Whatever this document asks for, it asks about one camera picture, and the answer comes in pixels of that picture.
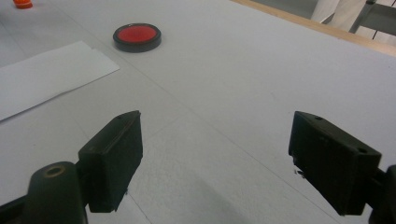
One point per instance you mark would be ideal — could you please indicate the white paper sheet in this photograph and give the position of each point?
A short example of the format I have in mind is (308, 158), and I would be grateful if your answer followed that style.
(46, 74)

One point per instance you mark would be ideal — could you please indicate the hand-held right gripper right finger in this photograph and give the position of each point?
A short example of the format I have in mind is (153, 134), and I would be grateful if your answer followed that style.
(333, 165)

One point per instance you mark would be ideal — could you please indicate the round black red ink pad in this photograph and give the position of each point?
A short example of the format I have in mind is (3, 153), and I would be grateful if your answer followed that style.
(137, 33)

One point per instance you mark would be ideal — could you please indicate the large white table cover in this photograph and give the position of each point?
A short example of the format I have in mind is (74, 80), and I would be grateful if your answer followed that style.
(233, 77)

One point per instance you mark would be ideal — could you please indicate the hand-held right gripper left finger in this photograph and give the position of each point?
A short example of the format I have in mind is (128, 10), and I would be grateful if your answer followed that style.
(112, 161)

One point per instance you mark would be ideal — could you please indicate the wooden table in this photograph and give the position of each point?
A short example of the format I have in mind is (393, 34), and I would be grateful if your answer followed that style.
(311, 26)

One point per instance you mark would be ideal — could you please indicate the orange stamp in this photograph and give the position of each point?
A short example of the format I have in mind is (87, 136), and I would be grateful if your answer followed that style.
(22, 3)

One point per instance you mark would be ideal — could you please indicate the white-legged desk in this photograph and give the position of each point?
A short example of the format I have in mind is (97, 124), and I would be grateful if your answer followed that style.
(378, 17)

